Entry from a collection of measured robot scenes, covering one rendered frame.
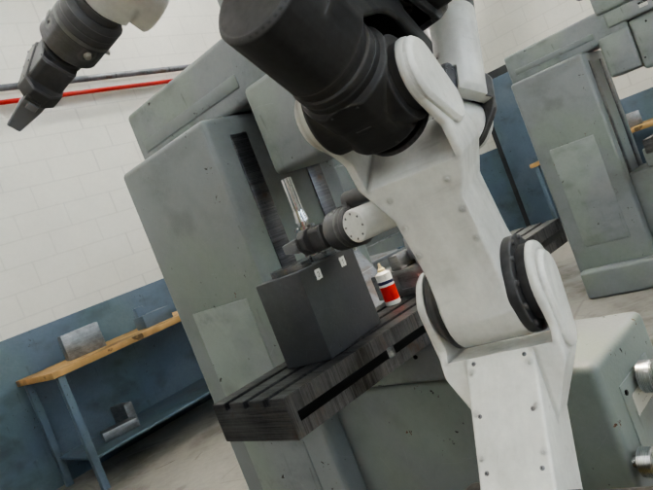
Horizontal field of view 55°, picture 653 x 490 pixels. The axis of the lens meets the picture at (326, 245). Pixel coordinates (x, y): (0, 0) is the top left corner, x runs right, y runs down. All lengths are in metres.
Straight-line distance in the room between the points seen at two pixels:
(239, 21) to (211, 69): 1.23
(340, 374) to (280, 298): 0.20
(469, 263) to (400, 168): 0.16
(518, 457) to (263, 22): 0.62
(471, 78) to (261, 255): 0.93
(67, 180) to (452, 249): 5.19
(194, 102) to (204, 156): 0.24
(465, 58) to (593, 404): 0.75
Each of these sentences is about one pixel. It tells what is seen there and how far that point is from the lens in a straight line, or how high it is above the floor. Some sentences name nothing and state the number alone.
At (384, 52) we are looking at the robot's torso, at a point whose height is 1.34.
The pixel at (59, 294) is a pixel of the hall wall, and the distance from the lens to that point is 5.62.
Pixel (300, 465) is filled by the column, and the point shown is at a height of 0.53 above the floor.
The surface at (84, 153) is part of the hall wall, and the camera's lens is 6.04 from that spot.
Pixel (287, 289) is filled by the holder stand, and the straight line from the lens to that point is 1.27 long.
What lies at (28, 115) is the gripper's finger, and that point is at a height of 1.48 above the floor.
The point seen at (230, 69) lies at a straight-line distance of 1.85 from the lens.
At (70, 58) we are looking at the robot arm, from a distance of 0.97.
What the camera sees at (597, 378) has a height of 0.69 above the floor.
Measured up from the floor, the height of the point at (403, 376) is 0.74.
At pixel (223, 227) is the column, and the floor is 1.27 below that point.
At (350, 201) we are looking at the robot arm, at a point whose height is 1.20.
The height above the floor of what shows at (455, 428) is 0.59.
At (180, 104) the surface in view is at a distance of 2.06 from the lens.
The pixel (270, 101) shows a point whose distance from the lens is 1.74.
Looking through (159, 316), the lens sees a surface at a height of 0.93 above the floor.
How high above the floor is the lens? 1.19
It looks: 2 degrees down
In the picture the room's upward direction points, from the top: 21 degrees counter-clockwise
